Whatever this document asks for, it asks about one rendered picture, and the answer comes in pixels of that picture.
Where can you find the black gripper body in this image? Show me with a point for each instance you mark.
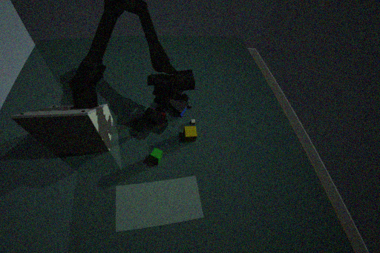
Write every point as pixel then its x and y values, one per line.
pixel 154 116

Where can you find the yellow block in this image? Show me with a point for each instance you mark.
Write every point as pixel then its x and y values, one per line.
pixel 190 133

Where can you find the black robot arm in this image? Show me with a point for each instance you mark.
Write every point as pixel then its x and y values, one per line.
pixel 91 68

